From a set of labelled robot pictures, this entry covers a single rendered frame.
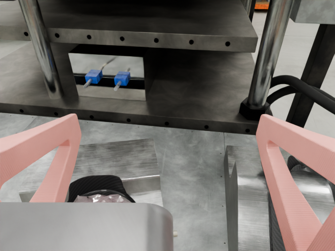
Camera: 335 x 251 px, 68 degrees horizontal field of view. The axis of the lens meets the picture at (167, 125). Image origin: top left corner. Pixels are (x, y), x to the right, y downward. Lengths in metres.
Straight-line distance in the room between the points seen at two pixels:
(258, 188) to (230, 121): 0.43
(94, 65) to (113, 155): 0.48
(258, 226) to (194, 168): 0.26
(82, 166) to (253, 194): 0.33
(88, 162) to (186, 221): 0.24
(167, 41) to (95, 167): 0.49
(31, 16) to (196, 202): 0.75
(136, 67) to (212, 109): 0.31
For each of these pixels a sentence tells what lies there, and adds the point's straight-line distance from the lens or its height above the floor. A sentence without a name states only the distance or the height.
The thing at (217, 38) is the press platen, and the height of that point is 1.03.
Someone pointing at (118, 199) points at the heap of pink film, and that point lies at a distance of 0.49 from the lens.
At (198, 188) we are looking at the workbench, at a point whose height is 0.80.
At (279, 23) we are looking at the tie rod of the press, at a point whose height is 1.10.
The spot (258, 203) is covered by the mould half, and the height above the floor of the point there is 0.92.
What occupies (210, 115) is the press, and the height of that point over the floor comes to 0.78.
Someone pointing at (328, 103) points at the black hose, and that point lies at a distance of 0.82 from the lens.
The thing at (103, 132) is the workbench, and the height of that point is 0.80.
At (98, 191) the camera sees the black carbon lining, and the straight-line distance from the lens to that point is 0.54.
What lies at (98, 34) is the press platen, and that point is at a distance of 0.91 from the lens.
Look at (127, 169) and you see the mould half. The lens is 0.51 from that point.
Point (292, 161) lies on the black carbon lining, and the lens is 0.51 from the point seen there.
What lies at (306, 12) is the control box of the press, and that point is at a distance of 0.93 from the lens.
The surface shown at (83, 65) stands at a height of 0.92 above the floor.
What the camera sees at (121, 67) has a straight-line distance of 0.91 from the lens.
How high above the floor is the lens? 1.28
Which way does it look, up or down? 37 degrees down
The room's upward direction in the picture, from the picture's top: straight up
